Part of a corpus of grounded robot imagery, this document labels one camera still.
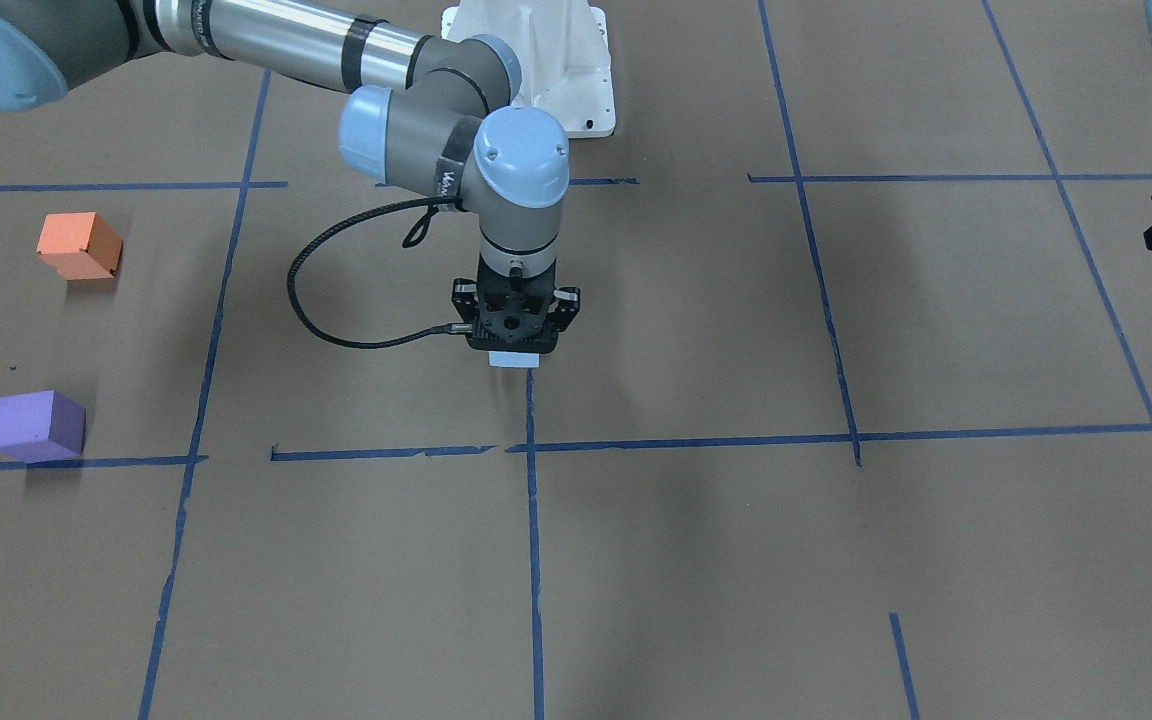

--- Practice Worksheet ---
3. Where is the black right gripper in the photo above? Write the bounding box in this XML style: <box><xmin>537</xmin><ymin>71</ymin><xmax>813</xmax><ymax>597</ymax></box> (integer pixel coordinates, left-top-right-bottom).
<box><xmin>450</xmin><ymin>268</ymin><xmax>581</xmax><ymax>354</ymax></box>

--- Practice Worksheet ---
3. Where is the light blue foam block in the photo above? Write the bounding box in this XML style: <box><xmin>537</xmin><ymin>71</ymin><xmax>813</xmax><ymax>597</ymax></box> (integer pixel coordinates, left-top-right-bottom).
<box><xmin>488</xmin><ymin>351</ymin><xmax>541</xmax><ymax>369</ymax></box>

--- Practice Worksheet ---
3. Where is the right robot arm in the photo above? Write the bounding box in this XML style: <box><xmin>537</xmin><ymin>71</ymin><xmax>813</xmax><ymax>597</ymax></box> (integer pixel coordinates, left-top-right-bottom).
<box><xmin>0</xmin><ymin>1</ymin><xmax>581</xmax><ymax>355</ymax></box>

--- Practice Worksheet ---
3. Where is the orange foam block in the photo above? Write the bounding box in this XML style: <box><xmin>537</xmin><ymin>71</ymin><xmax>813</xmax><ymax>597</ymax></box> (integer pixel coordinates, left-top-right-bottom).
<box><xmin>35</xmin><ymin>211</ymin><xmax>124</xmax><ymax>281</ymax></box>

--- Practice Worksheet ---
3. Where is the purple foam block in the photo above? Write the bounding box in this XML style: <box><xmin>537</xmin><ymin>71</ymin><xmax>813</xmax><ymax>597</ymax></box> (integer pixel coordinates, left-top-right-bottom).
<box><xmin>0</xmin><ymin>389</ymin><xmax>86</xmax><ymax>464</ymax></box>

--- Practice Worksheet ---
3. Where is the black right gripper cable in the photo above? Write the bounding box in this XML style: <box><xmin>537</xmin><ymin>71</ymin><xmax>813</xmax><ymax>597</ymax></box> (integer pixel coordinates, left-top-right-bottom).
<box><xmin>286</xmin><ymin>195</ymin><xmax>477</xmax><ymax>351</ymax></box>

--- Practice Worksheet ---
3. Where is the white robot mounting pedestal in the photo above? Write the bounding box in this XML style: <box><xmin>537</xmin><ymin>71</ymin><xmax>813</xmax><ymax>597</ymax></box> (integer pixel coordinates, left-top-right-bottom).
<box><xmin>442</xmin><ymin>1</ymin><xmax>617</xmax><ymax>138</ymax></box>

